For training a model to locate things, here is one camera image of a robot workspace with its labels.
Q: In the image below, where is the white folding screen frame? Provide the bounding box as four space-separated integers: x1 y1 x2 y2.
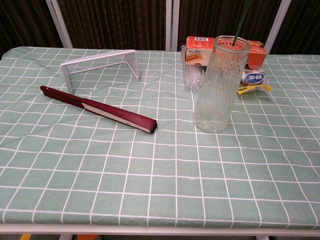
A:
44 0 293 53

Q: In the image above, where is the pink flower bouquet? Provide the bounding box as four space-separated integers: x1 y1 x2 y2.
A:
231 0 251 47

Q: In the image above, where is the dark red folded fan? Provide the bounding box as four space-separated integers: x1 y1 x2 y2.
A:
39 85 158 135

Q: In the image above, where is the textured clear glass vase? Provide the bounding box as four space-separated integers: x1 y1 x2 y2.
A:
193 35 252 134

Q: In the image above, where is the blue white snack packet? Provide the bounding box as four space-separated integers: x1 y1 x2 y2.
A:
240 69 268 87

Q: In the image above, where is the green checked tablecloth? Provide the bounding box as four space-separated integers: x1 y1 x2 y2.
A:
0 46 320 231

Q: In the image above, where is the silver metal mesh rack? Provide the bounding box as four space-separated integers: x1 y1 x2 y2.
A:
59 49 140 95

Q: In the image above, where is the yellow snack wrapper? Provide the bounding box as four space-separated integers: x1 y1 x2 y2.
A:
236 83 273 96

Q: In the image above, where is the orange snack box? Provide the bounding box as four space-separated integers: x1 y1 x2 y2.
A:
184 35 268 73

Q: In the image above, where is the small clear glass cup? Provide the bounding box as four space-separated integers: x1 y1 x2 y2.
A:
180 44 208 94

